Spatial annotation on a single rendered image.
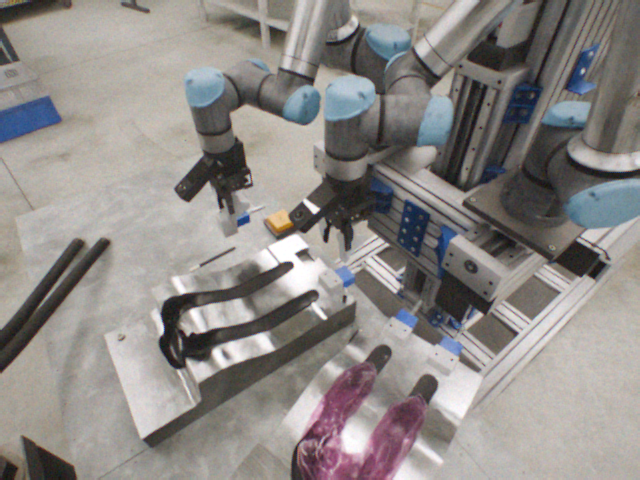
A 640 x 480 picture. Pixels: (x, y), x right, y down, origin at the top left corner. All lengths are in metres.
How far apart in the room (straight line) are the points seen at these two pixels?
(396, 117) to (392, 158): 0.59
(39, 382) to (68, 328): 1.02
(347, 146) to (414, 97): 0.12
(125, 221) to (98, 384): 0.52
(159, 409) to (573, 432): 1.57
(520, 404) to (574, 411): 0.21
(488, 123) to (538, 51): 0.17
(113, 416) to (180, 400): 0.16
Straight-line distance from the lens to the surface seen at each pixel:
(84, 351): 1.08
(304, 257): 1.01
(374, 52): 1.10
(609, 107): 0.71
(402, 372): 0.87
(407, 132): 0.63
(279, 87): 0.81
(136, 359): 0.94
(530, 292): 1.98
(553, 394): 2.00
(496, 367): 1.69
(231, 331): 0.85
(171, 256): 1.18
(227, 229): 1.02
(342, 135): 0.63
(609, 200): 0.76
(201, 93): 0.81
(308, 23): 0.81
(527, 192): 0.93
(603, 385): 2.13
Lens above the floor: 1.63
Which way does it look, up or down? 48 degrees down
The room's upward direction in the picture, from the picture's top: straight up
